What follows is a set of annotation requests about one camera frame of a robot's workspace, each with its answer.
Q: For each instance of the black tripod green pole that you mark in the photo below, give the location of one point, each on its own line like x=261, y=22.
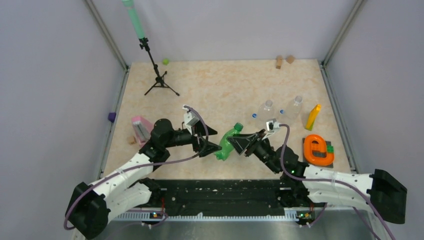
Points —
x=144, y=45

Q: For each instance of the clear bottle blue-white cap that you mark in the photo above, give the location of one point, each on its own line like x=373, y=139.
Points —
x=264, y=113

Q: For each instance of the clear plastic bottle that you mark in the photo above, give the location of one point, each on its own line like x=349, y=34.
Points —
x=292, y=110

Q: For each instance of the wooden block left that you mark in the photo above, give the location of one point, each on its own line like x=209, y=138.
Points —
x=279, y=62

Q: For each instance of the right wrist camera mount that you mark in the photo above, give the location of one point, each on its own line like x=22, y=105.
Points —
x=272, y=126

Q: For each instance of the pink toy toaster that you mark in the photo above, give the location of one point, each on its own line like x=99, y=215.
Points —
x=142, y=129

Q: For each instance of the wooden block right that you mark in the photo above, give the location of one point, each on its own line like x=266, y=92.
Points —
x=290, y=59

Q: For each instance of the orange tape dispenser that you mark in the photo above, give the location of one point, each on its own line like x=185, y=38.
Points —
x=316, y=149

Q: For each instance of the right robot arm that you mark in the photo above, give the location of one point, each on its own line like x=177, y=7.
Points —
x=378, y=192

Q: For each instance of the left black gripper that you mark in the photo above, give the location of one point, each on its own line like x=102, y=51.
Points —
x=204, y=148

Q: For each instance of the yellow green block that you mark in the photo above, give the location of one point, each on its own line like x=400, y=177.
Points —
x=312, y=117

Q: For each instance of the small wooden cube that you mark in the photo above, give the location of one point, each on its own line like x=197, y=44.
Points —
x=131, y=140

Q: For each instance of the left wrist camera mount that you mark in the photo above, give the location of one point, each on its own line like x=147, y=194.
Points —
x=190, y=119

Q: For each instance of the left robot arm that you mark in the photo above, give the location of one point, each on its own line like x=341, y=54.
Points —
x=93, y=206

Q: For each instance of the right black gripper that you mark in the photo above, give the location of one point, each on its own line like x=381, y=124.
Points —
x=241, y=141

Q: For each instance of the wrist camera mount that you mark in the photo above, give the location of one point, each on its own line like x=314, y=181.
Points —
x=190, y=119
x=272, y=126

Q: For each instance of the small green cap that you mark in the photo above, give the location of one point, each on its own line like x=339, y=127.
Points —
x=165, y=61

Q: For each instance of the small green lego brick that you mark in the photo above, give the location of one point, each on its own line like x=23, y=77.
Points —
x=330, y=149

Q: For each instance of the purple small object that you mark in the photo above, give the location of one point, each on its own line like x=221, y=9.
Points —
x=112, y=117

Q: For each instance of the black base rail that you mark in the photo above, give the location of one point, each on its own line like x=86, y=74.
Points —
x=225, y=197

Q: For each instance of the green plastic bottle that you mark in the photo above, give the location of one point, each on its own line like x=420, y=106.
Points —
x=226, y=147

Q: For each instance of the wooden block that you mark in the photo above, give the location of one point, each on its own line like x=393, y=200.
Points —
x=279, y=62
x=290, y=59

